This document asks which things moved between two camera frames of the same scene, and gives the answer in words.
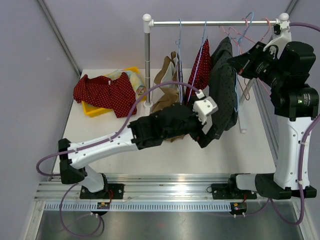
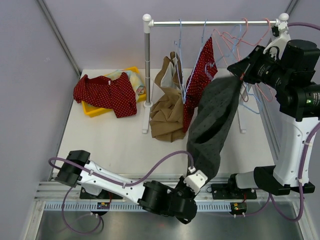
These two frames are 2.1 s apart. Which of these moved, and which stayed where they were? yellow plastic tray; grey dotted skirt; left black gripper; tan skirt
Moved: grey dotted skirt; left black gripper
Stayed: yellow plastic tray; tan skirt
